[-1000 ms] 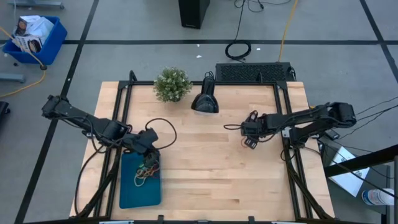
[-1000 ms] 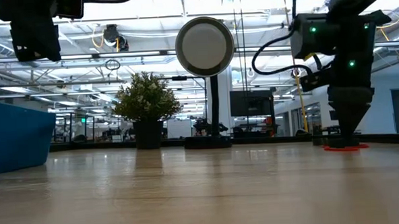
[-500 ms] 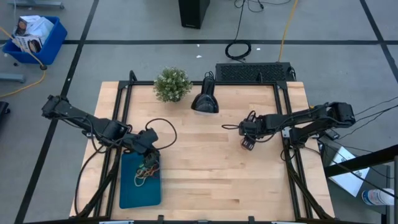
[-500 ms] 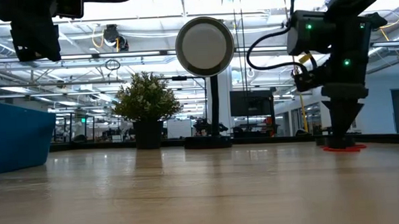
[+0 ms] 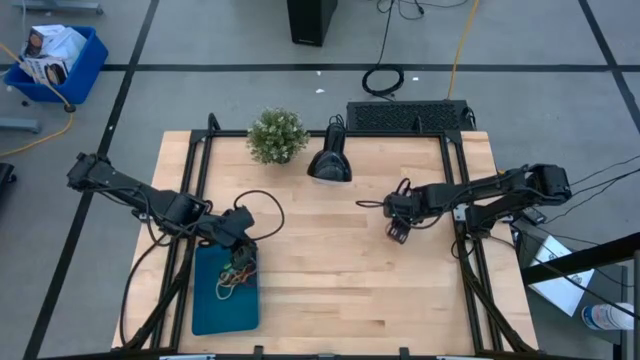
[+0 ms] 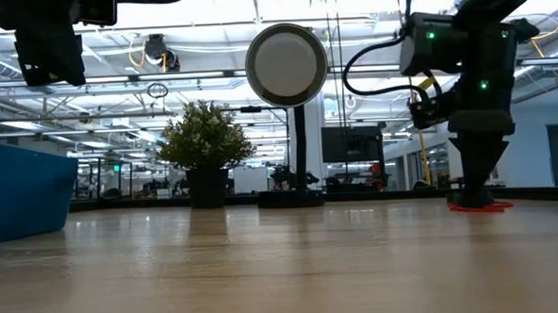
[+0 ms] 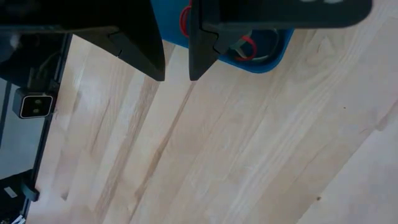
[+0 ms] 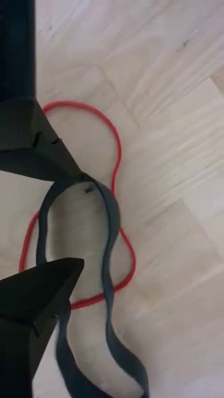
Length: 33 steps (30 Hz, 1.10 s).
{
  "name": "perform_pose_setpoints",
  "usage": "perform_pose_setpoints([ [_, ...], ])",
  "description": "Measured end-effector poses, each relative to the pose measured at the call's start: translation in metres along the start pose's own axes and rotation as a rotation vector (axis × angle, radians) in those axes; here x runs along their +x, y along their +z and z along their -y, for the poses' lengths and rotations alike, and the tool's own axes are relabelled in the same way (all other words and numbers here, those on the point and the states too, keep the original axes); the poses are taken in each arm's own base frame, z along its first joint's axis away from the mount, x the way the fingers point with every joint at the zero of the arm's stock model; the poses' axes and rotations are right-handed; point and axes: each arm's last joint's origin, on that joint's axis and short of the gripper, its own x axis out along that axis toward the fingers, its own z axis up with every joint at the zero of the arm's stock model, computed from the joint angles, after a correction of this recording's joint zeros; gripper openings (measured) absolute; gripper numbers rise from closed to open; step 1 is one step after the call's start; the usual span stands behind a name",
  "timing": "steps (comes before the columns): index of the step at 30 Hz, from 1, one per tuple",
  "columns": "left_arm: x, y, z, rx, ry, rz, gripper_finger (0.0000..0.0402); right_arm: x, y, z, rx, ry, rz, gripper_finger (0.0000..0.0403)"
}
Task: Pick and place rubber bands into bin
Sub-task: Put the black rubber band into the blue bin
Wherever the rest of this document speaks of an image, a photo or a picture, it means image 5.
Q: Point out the beige rubber band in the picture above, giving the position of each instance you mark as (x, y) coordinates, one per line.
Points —
(217, 292)

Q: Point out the black metal beam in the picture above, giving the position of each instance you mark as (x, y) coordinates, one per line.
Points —
(575, 260)

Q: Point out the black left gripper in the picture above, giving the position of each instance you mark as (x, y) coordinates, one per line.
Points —
(244, 256)

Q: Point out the black aluminium table frame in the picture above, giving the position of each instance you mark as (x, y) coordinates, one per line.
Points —
(380, 134)

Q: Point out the blue storage tote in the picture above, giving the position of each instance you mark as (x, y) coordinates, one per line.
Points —
(82, 75)

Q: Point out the artificial plant in black pot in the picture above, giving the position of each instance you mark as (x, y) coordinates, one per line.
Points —
(277, 136)

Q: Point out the clear plastic bottle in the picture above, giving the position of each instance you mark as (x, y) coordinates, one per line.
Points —
(607, 316)

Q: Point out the grey stand foot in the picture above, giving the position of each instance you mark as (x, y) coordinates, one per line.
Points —
(20, 125)
(60, 7)

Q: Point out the blue plastic bin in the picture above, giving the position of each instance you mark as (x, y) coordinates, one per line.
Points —
(225, 315)

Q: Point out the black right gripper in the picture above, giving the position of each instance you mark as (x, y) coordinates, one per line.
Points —
(405, 207)

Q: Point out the black power adapter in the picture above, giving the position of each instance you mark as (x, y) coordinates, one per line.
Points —
(534, 215)

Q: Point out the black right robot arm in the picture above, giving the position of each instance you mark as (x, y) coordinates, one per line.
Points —
(500, 192)

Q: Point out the black perforated computer case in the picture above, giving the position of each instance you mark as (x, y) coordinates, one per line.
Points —
(405, 116)

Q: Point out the white printed carton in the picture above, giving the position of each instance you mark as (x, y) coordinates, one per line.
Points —
(42, 70)
(42, 36)

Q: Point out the black gooseneck desk lamp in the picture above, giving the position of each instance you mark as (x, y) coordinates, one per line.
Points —
(330, 165)

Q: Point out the red rubber band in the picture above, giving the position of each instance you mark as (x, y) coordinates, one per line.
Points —
(250, 282)

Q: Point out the orange rubber band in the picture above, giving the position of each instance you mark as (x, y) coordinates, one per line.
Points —
(240, 276)

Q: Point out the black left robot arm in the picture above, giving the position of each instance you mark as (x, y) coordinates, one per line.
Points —
(125, 187)

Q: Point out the black tower cabinet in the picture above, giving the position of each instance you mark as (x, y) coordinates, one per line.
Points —
(312, 22)

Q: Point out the black table clamp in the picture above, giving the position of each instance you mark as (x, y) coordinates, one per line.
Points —
(404, 353)
(258, 351)

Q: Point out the white printed paper sheet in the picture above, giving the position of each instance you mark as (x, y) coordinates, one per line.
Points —
(560, 290)

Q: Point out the green rubber band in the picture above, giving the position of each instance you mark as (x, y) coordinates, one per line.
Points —
(227, 270)

